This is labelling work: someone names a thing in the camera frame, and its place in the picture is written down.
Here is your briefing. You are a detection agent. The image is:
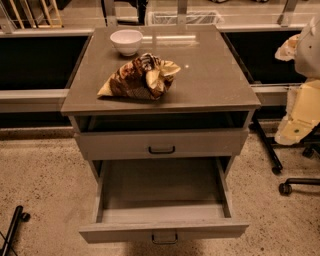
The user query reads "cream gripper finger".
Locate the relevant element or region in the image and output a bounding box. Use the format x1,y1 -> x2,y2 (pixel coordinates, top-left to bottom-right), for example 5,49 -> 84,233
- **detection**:
275,34 -> 299,61

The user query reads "brown chip bag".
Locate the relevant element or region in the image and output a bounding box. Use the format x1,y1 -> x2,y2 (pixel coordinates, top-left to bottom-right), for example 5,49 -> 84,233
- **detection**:
97,53 -> 181,100

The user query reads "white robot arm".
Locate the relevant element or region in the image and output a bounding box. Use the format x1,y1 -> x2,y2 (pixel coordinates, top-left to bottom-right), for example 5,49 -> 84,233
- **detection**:
275,15 -> 320,145

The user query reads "grey drawer cabinet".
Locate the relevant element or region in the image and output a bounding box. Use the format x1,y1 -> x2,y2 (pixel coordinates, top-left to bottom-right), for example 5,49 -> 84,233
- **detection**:
62,25 -> 260,177

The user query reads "open middle drawer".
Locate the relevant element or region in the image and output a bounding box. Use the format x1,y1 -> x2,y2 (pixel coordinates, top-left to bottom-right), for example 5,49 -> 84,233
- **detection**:
79,158 -> 248,243

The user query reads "black stand leg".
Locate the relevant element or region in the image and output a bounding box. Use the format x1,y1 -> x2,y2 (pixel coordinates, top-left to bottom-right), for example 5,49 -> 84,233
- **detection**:
251,115 -> 283,175

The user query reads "black caster leg right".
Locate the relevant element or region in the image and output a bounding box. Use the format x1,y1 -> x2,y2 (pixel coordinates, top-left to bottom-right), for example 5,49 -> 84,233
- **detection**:
278,178 -> 320,196

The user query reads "black caster leg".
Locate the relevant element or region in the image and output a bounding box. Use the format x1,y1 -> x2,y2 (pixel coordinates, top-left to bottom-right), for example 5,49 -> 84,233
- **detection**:
278,178 -> 320,196
0,205 -> 30,256

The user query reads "white ceramic bowl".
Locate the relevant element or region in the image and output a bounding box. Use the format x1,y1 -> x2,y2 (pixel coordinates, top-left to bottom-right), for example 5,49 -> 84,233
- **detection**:
110,29 -> 143,56

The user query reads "black caster leg left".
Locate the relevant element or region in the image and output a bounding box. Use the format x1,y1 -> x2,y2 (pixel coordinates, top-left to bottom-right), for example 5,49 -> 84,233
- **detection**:
0,205 -> 30,256

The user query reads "wire mesh basket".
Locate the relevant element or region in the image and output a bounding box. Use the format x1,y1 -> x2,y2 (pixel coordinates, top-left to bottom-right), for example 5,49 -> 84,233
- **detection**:
145,10 -> 224,26

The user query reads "black top drawer handle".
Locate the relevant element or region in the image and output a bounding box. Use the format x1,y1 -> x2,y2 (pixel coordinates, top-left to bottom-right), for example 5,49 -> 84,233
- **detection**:
148,146 -> 176,155

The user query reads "black drawer handle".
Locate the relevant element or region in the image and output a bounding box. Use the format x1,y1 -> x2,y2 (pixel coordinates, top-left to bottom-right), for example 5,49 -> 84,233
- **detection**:
151,234 -> 178,245
148,146 -> 176,155

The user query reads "black middle drawer handle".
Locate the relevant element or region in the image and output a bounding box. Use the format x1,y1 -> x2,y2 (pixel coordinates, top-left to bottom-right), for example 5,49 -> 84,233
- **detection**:
151,234 -> 178,245

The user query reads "wooden frame rack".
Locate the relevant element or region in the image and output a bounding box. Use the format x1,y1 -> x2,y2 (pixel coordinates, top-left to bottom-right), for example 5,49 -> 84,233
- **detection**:
1,0 -> 63,29

